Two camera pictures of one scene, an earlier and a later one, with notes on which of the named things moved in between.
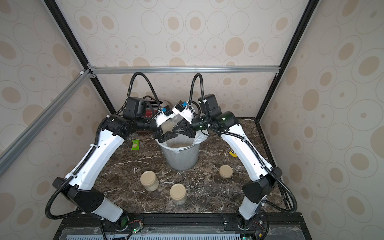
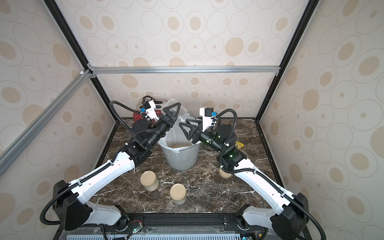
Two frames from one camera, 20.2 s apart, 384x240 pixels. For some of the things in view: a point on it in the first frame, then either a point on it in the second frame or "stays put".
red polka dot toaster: x=150 y=107 to x=137 y=116
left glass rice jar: x=149 y=181 stays put
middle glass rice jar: x=178 y=193 stays put
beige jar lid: x=225 y=171 stays put
